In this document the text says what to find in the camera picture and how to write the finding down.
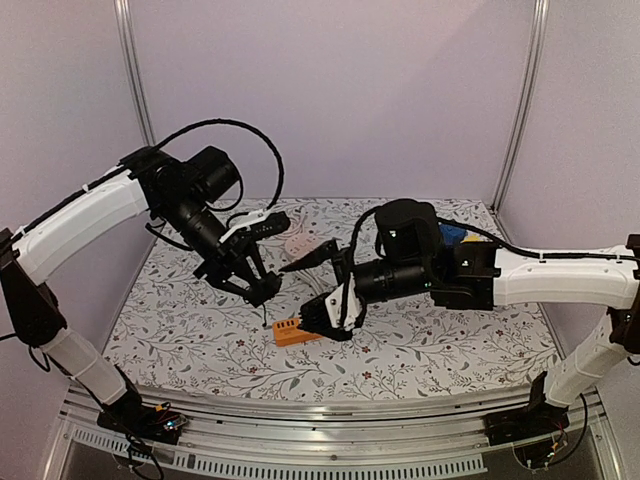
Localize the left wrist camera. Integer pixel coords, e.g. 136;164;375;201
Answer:
220;209;291;244

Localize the right aluminium post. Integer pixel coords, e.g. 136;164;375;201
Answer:
490;0;550;216

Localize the aluminium post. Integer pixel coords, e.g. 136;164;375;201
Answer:
113;0;156;145
490;0;550;216

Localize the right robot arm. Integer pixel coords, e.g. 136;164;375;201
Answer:
288;199;639;445

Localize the aluminium front rail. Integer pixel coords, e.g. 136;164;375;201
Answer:
39;384;616;480

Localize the left aluminium post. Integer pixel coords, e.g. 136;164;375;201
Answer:
113;0;156;145

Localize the yellow cube socket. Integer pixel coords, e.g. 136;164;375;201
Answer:
462;234;487;243

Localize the floral table mat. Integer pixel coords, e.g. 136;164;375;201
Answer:
104;228;559;403

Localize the pink round socket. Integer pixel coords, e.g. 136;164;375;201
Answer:
284;226;321;261

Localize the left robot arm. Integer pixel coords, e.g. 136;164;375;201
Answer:
1;117;151;448

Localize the black power adapter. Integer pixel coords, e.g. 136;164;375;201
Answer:
249;275;282;307

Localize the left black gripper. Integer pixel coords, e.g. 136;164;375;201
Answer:
158;193;272;303

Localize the orange power strip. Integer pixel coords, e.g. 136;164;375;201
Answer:
272;318;322;347

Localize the blue cube socket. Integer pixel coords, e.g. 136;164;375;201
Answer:
439;223;467;246

